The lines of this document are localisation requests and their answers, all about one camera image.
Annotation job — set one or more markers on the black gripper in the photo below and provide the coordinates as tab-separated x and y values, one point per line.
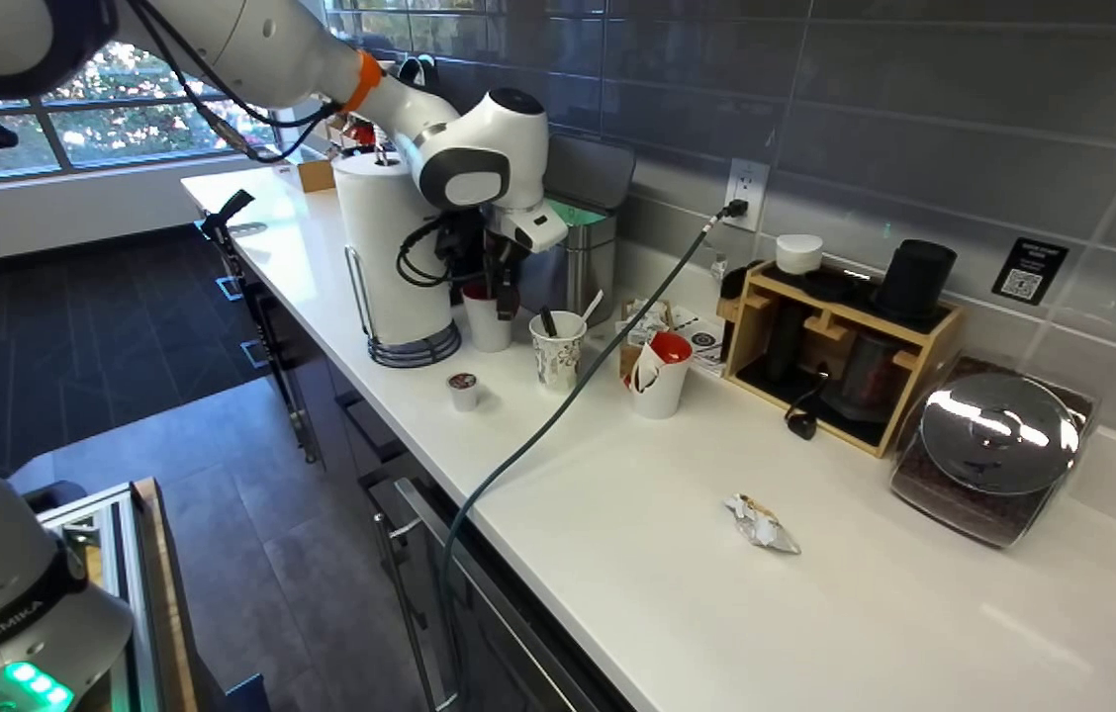
476	241

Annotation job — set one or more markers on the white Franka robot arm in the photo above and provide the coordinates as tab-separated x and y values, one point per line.
268	39

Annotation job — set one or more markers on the brown patterned mug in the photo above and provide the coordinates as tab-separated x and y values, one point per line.
638	345

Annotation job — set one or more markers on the white mug red inside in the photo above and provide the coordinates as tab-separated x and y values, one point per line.
663	381

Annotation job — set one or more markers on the stainless steel canister box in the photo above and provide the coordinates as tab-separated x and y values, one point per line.
578	269

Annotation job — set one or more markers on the white stirrer stick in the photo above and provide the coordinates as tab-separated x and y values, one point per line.
593	307

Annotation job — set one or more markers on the white paper towel roll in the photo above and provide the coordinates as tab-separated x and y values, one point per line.
383	250

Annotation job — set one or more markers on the small coffee pod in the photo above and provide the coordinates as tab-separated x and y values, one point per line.
466	394

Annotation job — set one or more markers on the small red container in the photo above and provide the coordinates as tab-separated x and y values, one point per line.
359	136

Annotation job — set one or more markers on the small cardboard box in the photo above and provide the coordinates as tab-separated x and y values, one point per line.
319	175

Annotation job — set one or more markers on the dark base cabinet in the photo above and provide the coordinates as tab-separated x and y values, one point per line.
361	499

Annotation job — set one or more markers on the small black tripod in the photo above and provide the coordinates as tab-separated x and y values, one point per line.
226	215

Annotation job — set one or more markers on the small white cup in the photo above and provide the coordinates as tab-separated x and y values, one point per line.
797	253

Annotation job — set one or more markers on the small black hanging object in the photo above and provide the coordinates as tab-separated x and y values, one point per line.
803	420

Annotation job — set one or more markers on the crumpled plastic wrapper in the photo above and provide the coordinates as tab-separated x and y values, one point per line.
763	523

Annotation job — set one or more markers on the wooden countertop organiser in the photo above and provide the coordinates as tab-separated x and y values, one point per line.
917	361

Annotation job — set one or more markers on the round silver kitchen appliance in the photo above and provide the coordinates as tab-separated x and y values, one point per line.
995	441

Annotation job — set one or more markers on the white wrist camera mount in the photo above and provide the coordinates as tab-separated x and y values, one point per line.
541	225

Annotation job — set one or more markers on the white wall power outlet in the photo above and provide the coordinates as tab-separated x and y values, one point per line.
750	184

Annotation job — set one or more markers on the aluminium frame cart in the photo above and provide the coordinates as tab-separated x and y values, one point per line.
126	568

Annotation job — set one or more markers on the black and white wall sign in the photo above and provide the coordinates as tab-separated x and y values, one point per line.
1030	269

